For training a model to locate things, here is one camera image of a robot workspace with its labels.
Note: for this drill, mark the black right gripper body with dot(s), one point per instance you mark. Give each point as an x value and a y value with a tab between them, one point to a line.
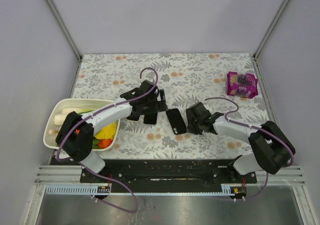
191	118

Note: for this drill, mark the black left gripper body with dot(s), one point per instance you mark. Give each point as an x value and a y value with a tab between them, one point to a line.
161	100

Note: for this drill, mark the silver smartphone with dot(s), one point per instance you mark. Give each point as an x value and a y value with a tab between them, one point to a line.
150	119

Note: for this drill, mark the black phone case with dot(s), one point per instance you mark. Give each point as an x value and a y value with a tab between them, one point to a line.
176	121

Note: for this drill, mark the blue smartphone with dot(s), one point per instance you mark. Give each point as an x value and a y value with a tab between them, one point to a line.
133	117

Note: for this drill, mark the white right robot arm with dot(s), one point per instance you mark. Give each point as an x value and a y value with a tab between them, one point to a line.
271	149

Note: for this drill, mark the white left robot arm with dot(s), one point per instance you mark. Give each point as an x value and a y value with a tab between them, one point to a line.
78	131

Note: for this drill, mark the floral tablecloth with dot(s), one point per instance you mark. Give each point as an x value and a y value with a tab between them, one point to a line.
186	78

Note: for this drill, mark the yellow corn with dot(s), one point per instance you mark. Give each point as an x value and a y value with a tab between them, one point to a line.
107	132

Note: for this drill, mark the purple snack bag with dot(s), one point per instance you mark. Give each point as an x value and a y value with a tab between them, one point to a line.
243	85

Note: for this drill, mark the white plastic bin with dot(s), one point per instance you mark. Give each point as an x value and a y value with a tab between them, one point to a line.
83	103

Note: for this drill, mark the orange carrot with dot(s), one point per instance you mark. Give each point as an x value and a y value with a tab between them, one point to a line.
104	143

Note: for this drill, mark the green pea pod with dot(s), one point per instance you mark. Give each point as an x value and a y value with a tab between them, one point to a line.
95	144

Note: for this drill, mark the white green leek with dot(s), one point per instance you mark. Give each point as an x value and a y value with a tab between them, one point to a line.
60	118

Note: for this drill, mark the brown mushroom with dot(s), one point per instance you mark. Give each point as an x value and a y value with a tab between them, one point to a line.
53	132

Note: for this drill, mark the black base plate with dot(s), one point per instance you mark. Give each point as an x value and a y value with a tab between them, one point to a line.
217	171

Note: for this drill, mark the aluminium rail frame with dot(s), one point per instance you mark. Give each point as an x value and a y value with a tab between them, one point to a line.
73	174

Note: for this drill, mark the white cable duct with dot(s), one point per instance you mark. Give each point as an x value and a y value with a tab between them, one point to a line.
90	190

